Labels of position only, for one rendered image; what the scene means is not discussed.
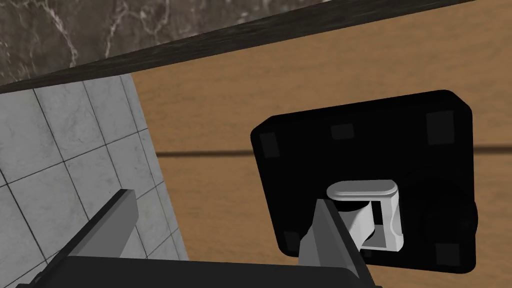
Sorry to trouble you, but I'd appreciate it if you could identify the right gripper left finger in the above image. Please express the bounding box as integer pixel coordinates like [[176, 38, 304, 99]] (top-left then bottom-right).
[[39, 188, 139, 278]]

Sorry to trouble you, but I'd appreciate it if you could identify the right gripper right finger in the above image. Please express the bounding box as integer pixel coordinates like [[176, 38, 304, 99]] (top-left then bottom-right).
[[297, 198, 375, 284]]

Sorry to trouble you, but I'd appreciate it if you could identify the black door lock plate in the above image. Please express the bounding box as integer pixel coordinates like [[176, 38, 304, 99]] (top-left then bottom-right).
[[249, 89, 479, 275]]

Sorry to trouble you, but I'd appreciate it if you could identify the brown wooden door leaf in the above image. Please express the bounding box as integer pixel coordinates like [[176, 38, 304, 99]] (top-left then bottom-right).
[[130, 0, 512, 288]]

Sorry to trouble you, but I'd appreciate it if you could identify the grey door lever handle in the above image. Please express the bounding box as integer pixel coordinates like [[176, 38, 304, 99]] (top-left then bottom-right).
[[326, 179, 405, 253]]

